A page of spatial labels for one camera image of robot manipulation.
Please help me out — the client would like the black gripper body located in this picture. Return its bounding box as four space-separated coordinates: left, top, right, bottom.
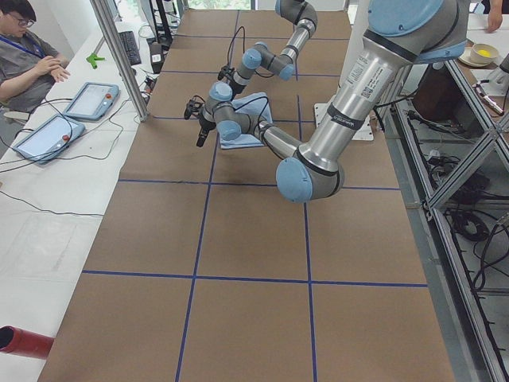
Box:
198 107 216 134
228 78 247 98

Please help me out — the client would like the light blue t-shirt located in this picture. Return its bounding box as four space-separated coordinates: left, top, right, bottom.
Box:
220 92 273 150

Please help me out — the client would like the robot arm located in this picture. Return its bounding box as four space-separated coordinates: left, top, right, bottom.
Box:
218 1 318 99
185 1 469 203

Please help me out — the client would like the far blue teach pendant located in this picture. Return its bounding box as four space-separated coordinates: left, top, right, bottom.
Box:
63 82 119 121

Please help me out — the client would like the blue teach pendant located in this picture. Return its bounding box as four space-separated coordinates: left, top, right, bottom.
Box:
63 82 119 121
13 115 85 164

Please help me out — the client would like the black keyboard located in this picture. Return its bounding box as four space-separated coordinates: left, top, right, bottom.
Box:
118 30 142 66

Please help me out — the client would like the green plastic clamp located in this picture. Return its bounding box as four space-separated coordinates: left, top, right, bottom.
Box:
86 53 105 69

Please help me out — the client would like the near blue teach pendant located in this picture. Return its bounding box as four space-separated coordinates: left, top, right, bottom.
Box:
13 115 85 164

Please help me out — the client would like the seated person in grey shirt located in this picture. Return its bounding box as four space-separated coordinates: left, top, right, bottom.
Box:
1 1 70 113

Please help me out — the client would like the bowl with yellow contents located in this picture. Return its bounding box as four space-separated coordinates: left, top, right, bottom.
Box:
459 44 499 68

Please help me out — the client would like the red cylinder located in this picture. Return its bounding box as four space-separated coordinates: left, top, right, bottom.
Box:
1 325 54 360

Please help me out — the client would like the black camera cable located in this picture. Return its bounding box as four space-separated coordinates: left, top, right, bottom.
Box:
190 93 270 125
225 25 271 79

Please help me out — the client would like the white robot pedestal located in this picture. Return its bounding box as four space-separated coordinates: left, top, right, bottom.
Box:
315 0 373 140

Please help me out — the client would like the aluminium frame with cables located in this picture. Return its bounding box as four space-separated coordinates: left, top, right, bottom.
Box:
386 61 508 381

